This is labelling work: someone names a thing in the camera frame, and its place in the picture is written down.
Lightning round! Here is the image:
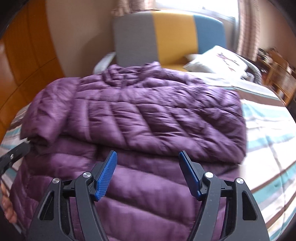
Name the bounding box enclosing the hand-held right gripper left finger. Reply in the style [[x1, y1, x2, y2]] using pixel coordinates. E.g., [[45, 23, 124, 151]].
[[27, 150, 117, 241]]

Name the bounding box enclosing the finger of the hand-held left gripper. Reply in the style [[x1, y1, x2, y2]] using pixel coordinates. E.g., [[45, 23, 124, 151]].
[[0, 141, 31, 175]]

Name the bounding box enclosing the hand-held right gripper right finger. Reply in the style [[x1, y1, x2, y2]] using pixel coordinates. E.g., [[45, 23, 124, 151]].
[[179, 150, 270, 241]]

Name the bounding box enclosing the purple puffer jacket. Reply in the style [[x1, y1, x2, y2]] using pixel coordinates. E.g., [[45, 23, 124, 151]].
[[9, 61, 247, 241]]

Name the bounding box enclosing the person's left hand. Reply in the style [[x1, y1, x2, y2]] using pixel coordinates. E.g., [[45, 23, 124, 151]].
[[0, 183, 19, 224]]

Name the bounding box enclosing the striped bed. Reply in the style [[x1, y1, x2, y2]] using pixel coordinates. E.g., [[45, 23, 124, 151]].
[[0, 75, 296, 241]]

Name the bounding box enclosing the orange wooden wardrobe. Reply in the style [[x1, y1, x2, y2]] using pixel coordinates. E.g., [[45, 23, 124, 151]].
[[0, 0, 67, 144]]

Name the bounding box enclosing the white bedside object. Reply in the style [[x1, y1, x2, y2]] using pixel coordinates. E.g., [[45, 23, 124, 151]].
[[93, 51, 117, 74]]

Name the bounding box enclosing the white printed pillow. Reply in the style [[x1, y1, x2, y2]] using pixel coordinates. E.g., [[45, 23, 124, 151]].
[[183, 45, 251, 80]]

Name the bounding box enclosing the wooden chair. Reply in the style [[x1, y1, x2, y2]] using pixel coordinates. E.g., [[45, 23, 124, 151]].
[[256, 47, 296, 107]]

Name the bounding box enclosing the grey yellow blue cushion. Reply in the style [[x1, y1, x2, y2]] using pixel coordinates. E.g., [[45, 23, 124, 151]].
[[112, 9, 226, 71]]

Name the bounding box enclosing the checked curtain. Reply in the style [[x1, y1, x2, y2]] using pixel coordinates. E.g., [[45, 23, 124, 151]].
[[115, 0, 160, 17], [236, 0, 261, 62]]

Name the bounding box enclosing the window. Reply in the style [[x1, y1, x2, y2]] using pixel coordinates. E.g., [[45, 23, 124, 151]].
[[154, 0, 239, 22]]

